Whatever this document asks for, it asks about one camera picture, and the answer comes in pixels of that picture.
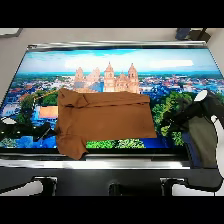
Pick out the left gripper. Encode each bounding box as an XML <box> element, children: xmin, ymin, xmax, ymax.
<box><xmin>33</xmin><ymin>121</ymin><xmax>57</xmax><ymax>142</ymax></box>

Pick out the brown T-shirt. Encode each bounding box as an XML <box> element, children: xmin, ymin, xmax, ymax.
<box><xmin>54</xmin><ymin>87</ymin><xmax>158</xmax><ymax>161</ymax></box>

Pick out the dark blue garment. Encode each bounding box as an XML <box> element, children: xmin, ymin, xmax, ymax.
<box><xmin>181</xmin><ymin>131</ymin><xmax>203</xmax><ymax>169</ymax></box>

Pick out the grey-green garment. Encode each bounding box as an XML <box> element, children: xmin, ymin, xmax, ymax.
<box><xmin>185</xmin><ymin>113</ymin><xmax>218</xmax><ymax>169</ymax></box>

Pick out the silver frame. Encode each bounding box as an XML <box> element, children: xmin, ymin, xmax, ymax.
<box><xmin>0</xmin><ymin>157</ymin><xmax>224</xmax><ymax>197</ymax></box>

